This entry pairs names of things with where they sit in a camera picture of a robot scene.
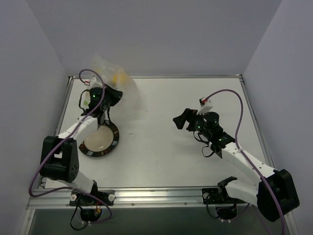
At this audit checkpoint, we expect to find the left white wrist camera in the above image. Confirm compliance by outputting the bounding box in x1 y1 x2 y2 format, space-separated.
84 75 102 90

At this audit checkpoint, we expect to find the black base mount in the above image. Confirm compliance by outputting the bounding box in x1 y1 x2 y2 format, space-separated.
69 190 115 207
201 187 245 205

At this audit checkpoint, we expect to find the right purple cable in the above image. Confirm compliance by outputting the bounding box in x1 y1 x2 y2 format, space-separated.
206 89 287 235

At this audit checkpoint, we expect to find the round plate with dark rim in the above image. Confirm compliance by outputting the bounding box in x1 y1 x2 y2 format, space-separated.
79 120 120 158

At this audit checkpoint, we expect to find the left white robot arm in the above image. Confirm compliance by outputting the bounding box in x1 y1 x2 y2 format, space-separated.
40 86 123 205

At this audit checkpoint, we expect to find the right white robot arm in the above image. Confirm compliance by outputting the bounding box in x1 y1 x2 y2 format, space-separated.
173 108 300 222

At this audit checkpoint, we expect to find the aluminium front rail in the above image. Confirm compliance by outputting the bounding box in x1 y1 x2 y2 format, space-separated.
26 185 293 209

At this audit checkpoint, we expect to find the clear plastic bag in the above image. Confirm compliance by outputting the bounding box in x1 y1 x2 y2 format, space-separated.
91 53 140 115

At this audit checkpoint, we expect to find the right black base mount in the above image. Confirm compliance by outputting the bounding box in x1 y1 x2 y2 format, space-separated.
201 187 245 205

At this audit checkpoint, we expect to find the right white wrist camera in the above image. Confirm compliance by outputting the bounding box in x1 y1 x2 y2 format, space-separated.
197 97 213 115

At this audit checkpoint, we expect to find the yellow fake lemon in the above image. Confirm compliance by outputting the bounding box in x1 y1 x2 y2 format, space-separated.
112 70 132 86

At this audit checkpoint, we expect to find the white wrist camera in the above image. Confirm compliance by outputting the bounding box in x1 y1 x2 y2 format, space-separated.
84 75 102 90
197 97 213 115

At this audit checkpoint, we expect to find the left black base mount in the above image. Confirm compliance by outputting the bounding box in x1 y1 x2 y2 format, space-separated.
69 190 115 207

